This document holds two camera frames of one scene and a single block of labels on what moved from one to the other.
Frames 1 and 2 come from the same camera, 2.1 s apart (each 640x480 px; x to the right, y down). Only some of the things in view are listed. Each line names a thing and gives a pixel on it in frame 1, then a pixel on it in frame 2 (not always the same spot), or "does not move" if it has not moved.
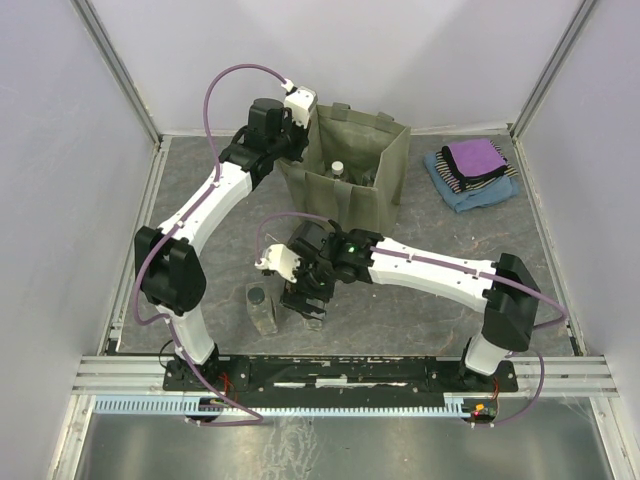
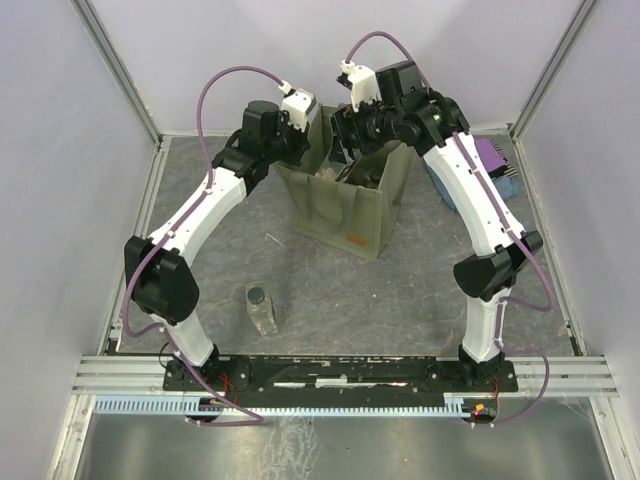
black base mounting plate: (341, 378) does not move
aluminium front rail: (536, 375) does not move
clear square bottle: (313, 324) → (330, 169)
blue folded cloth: (492, 192) does not move
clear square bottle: (261, 308) does not move
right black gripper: (295, 297) → (346, 122)
